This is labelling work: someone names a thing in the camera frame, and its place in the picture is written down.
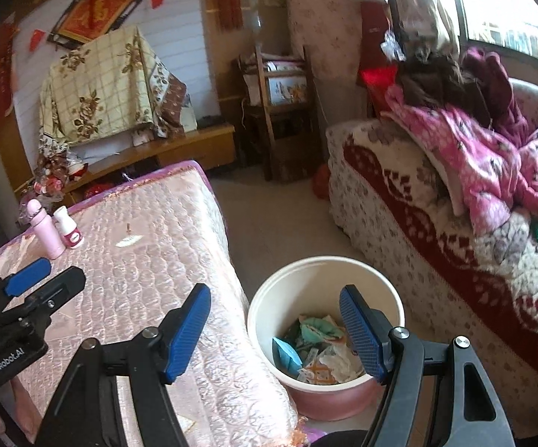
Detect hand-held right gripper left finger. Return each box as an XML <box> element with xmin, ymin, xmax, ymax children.
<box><xmin>34</xmin><ymin>283</ymin><xmax>212</xmax><ymax>447</ymax></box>

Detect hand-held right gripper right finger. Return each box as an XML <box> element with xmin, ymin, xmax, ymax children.
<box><xmin>339</xmin><ymin>284</ymin><xmax>516</xmax><ymax>447</ymax></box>

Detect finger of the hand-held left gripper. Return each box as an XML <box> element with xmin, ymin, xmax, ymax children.
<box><xmin>0</xmin><ymin>257</ymin><xmax>52</xmax><ymax>320</ymax></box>
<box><xmin>0</xmin><ymin>266</ymin><xmax>86</xmax><ymax>336</ymax></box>

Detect teal pink cloth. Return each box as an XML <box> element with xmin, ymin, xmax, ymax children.
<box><xmin>292</xmin><ymin>314</ymin><xmax>346</xmax><ymax>348</ymax></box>

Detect cream plastic bucket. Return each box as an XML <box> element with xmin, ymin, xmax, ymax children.
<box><xmin>247</xmin><ymin>255</ymin><xmax>406</xmax><ymax>421</ymax></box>

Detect blue snack packet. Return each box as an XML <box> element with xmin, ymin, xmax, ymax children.
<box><xmin>271</xmin><ymin>336</ymin><xmax>304</xmax><ymax>378</ymax></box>

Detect pink bottle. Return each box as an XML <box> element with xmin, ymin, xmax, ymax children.
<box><xmin>26</xmin><ymin>199</ymin><xmax>66</xmax><ymax>260</ymax></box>

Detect white pill bottle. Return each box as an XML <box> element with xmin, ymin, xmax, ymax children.
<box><xmin>52</xmin><ymin>206</ymin><xmax>85</xmax><ymax>250</ymax></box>

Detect red artificial flower bouquet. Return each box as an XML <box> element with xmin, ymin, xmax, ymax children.
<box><xmin>34</xmin><ymin>149</ymin><xmax>88</xmax><ymax>206</ymax></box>

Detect red patterned blanket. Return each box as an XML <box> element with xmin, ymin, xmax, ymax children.
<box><xmin>342</xmin><ymin>130</ymin><xmax>538</xmax><ymax>383</ymax></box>

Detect floral covered sofa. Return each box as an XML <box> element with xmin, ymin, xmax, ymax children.
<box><xmin>326</xmin><ymin>79</ymin><xmax>538</xmax><ymax>406</ymax></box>

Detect wooden cabinet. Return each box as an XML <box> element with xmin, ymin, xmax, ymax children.
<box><xmin>15</xmin><ymin>123</ymin><xmax>236</xmax><ymax>196</ymax></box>

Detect cream floral checked cloth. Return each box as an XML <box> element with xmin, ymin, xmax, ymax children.
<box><xmin>38</xmin><ymin>25</ymin><xmax>188</xmax><ymax>150</ymax></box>

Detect pink floral quilted jacket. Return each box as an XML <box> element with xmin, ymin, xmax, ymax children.
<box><xmin>383</xmin><ymin>84</ymin><xmax>538</xmax><ymax>236</ymax></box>

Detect maroon floral cloth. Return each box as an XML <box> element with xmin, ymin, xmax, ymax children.
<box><xmin>157</xmin><ymin>70</ymin><xmax>197</xmax><ymax>138</ymax></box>

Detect dark wooden rack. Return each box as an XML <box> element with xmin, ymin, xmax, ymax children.
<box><xmin>236</xmin><ymin>45</ymin><xmax>326</xmax><ymax>182</ymax></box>

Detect dark clothes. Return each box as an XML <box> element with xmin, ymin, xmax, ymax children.
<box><xmin>399</xmin><ymin>47</ymin><xmax>493</xmax><ymax>126</ymax></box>

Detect maroon garment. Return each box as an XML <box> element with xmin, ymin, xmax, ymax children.
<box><xmin>462</xmin><ymin>47</ymin><xmax>528</xmax><ymax>136</ymax></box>

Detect beige curtain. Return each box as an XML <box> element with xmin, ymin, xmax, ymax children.
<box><xmin>390</xmin><ymin>0</ymin><xmax>461</xmax><ymax>52</ymax></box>

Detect framed red wall picture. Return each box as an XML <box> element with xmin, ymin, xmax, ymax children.
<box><xmin>48</xmin><ymin>0</ymin><xmax>149</xmax><ymax>50</ymax></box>

